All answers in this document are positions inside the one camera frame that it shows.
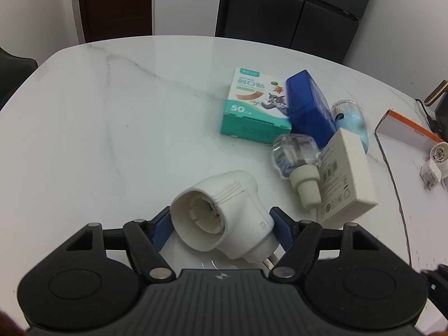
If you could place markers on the black refrigerator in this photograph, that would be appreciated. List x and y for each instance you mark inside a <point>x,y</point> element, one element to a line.
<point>287,10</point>

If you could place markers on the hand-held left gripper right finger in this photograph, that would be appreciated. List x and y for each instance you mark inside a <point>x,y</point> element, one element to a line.
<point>281,228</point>

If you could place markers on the teal bandage box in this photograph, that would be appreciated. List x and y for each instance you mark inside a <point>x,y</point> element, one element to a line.
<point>252,112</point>

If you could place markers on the white plug-in repellent heater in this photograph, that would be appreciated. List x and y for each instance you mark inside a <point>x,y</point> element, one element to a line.
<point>227,213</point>
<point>439,154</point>

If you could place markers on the orange and white cardboard box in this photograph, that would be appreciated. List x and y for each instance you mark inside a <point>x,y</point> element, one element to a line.
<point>402,129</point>

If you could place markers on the blue plastic box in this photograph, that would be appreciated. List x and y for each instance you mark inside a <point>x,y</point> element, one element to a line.
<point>308,108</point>

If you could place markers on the dark brown door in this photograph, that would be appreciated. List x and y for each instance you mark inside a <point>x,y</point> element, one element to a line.
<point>115,7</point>

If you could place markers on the clear bottle with beige cap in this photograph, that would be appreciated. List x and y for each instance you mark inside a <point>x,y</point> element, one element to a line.
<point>294,150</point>

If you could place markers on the dark device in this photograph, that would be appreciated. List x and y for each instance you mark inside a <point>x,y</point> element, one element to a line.
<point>441,119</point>

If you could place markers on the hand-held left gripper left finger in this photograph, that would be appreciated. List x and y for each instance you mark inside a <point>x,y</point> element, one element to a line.
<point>162,228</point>

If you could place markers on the light blue cotton swab container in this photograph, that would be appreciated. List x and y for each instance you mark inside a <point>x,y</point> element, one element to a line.
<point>353,119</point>

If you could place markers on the dark chair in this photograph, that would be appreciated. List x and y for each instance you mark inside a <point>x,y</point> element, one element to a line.
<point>14,73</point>

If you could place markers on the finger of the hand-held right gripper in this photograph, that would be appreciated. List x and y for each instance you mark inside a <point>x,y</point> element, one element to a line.
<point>437,283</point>

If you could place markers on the white charger adapter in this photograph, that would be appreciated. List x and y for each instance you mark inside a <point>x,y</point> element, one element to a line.
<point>346,182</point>

